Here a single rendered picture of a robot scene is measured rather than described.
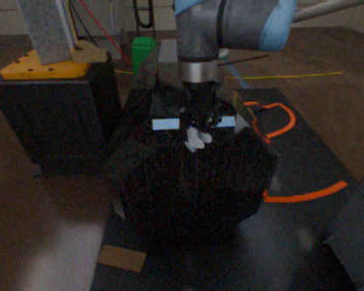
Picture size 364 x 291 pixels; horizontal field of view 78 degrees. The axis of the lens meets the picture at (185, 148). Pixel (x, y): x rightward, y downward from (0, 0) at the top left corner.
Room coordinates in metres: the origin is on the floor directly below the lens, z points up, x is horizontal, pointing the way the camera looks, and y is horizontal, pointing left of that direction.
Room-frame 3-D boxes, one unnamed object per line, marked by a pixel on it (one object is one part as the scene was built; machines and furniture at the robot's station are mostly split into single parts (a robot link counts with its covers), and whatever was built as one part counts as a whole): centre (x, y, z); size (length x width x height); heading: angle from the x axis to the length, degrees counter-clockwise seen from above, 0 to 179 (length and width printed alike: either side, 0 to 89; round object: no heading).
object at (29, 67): (1.54, 0.87, 0.76); 0.49 x 0.49 x 0.05; 3
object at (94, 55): (1.50, 0.61, 0.81); 0.20 x 0.10 x 0.05; 101
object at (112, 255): (0.57, 0.35, 0.02); 0.25 x 0.10 x 0.01; 78
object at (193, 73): (0.51, -0.03, 1.08); 0.10 x 0.09 x 0.05; 142
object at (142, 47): (2.86, 0.50, 0.43); 0.35 x 0.35 x 0.87; 78
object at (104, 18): (4.43, 1.41, 0.43); 1.30 x 0.62 x 0.86; 6
